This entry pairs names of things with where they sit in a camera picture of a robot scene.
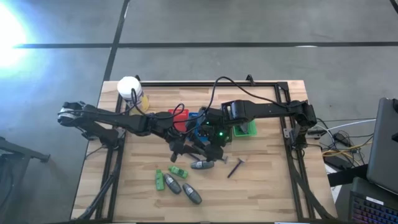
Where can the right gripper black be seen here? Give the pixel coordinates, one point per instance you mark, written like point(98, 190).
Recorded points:
point(210, 119)

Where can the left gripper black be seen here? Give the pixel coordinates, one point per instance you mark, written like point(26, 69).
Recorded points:
point(178, 140)

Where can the grey travel deodorant stick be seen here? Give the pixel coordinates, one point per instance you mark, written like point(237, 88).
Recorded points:
point(172, 183)
point(202, 164)
point(192, 193)

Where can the green travel-size bottle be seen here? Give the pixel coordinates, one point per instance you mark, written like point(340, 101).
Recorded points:
point(178, 172)
point(160, 180)

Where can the red plastic basket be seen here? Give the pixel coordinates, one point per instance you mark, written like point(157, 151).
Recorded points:
point(180, 118)

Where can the dark travel-size tube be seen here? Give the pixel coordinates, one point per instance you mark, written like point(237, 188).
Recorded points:
point(245, 128)

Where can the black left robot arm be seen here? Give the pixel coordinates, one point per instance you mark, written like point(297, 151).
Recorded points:
point(130, 123)

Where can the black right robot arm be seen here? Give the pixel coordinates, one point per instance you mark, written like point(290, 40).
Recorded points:
point(267, 109)

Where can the blue plastic basket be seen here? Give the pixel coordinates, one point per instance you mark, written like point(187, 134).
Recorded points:
point(192, 115)

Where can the green plastic basket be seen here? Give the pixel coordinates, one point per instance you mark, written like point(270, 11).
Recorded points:
point(253, 132)

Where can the grey metal mounting plate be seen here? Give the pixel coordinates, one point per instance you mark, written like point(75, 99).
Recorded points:
point(286, 133)

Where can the yellow wipes canister white lid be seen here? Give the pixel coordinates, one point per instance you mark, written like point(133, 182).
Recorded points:
point(127, 87)

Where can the black power adapter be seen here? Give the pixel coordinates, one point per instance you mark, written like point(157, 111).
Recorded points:
point(341, 139)
point(333, 161)

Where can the grey metal stand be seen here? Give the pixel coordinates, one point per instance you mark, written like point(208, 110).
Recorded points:
point(18, 150)

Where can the black backlit keyboard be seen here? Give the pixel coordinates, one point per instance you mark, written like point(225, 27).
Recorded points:
point(373, 211)

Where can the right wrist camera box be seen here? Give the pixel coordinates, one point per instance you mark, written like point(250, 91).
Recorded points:
point(222, 135)

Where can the black aluminium rig frame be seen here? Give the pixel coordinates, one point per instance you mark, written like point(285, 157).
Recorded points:
point(186, 84)

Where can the black frame clamp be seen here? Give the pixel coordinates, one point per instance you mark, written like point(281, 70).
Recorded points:
point(249, 79)
point(137, 77)

